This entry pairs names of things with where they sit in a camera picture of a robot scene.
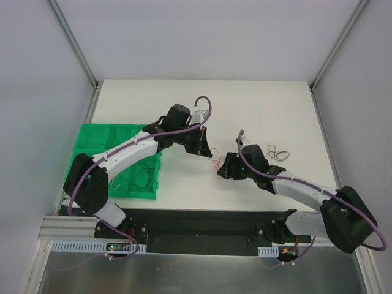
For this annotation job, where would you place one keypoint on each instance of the left aluminium frame post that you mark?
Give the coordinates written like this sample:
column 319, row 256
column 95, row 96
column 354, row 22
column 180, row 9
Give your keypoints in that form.
column 72, row 41

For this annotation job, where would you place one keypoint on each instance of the aluminium frame post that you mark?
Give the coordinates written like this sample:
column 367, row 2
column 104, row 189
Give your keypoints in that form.
column 354, row 17
column 72, row 41

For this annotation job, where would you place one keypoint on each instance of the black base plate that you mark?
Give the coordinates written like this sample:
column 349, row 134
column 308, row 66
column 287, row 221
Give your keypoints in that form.
column 236, row 233

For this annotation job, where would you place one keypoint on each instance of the right white cable duct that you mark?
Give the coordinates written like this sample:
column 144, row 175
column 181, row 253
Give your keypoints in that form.
column 268, row 252

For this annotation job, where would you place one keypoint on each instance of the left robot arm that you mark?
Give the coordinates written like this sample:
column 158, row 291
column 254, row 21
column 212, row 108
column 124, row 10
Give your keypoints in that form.
column 88, row 177

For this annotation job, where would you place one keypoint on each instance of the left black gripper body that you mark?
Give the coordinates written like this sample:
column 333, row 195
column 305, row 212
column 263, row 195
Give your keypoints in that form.
column 198, row 141

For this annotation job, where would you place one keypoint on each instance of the white cable duct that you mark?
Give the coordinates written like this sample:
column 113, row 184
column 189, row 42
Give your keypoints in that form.
column 268, row 252
column 97, row 247

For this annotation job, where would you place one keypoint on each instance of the left white cable duct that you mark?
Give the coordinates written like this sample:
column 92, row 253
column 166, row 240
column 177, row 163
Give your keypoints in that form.
column 97, row 247

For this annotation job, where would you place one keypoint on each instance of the green compartment tray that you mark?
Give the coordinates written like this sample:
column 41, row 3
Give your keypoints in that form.
column 139, row 181

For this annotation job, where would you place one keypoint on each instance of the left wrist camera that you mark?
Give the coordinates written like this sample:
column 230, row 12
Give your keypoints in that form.
column 198, row 115

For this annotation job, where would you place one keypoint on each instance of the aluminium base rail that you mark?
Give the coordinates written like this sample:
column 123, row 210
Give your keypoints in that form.
column 67, row 227

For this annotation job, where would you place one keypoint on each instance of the right aluminium frame post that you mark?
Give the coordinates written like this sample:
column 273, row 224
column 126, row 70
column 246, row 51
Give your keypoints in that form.
column 354, row 17

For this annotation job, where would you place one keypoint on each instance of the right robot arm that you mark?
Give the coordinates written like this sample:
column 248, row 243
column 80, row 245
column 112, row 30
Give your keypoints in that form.
column 338, row 215

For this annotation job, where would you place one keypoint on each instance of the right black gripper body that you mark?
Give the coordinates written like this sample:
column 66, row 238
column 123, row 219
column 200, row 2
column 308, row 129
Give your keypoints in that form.
column 234, row 167

